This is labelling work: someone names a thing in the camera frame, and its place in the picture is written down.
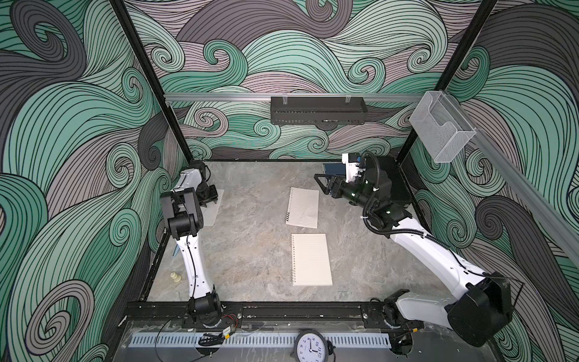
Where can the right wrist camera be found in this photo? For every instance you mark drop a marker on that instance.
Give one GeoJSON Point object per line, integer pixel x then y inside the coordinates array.
{"type": "Point", "coordinates": [354, 166]}

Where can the white slotted cable duct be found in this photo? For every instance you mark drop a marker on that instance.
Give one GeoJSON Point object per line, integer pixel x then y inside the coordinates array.
{"type": "Point", "coordinates": [258, 340]}

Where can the aluminium wall rail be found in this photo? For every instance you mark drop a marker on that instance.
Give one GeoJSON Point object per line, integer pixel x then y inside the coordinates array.
{"type": "Point", "coordinates": [265, 97]}

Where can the black hard case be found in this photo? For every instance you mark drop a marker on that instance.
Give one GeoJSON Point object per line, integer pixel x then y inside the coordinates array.
{"type": "Point", "coordinates": [388, 167]}

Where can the small yellow-green object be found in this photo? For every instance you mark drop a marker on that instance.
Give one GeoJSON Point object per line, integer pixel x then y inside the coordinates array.
{"type": "Point", "coordinates": [175, 277]}

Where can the torn lined notebook page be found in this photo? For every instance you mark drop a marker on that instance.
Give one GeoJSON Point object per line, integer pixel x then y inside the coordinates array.
{"type": "Point", "coordinates": [210, 212]}

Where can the round analog clock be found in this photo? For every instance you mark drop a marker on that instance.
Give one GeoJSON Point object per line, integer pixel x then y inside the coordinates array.
{"type": "Point", "coordinates": [310, 346]}

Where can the blue cover notebook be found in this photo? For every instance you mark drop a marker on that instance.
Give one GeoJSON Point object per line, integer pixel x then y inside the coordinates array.
{"type": "Point", "coordinates": [334, 169]}

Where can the right side aluminium rail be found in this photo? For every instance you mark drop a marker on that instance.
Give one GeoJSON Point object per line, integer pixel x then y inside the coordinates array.
{"type": "Point", "coordinates": [514, 156]}

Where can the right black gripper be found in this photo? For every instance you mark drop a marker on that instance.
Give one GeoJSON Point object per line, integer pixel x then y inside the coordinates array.
{"type": "Point", "coordinates": [334, 182]}

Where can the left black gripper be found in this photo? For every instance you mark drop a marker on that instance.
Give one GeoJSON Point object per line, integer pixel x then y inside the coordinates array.
{"type": "Point", "coordinates": [212, 197]}

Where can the black wall-mounted tray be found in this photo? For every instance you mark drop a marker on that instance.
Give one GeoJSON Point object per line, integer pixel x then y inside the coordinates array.
{"type": "Point", "coordinates": [318, 110]}

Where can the clear acrylic wall holder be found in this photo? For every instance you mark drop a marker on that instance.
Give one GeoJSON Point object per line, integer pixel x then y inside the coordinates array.
{"type": "Point", "coordinates": [442, 126]}

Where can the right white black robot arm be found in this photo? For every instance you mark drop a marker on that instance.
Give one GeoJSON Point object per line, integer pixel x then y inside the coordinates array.
{"type": "Point", "coordinates": [480, 305]}

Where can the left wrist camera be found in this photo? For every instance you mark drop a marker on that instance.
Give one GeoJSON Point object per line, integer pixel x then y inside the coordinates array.
{"type": "Point", "coordinates": [199, 165]}

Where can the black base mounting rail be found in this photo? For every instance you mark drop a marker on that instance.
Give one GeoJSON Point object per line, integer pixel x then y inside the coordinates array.
{"type": "Point", "coordinates": [373, 314]}

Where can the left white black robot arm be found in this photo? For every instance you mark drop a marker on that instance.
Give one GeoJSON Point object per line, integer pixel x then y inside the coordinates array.
{"type": "Point", "coordinates": [184, 220]}

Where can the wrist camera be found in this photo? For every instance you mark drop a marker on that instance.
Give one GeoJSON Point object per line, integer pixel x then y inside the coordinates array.
{"type": "Point", "coordinates": [199, 165]}
{"type": "Point", "coordinates": [354, 166]}

